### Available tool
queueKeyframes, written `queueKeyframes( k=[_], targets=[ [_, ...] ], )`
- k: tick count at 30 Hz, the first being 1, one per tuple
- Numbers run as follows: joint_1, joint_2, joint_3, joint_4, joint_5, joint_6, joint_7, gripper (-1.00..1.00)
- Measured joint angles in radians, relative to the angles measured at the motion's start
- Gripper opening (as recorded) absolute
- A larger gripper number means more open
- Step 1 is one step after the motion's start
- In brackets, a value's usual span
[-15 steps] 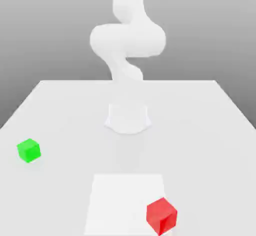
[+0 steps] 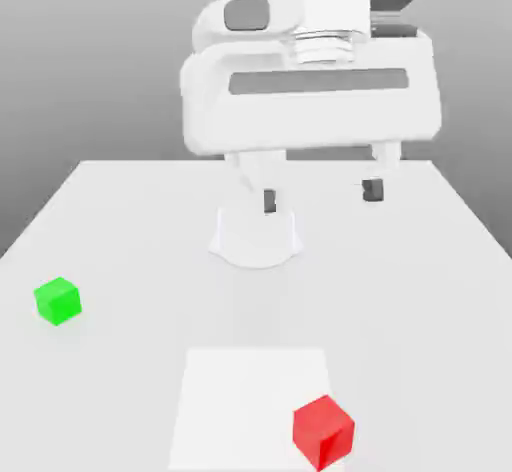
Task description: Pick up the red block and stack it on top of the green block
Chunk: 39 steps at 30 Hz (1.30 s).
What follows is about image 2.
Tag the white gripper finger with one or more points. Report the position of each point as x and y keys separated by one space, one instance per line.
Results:
x=372 y=191
x=260 y=172

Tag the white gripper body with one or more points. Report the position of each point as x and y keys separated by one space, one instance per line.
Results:
x=312 y=116

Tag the small red cube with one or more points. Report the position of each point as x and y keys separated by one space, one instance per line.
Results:
x=322 y=428

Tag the small green cube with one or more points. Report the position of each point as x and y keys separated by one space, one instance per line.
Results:
x=58 y=301

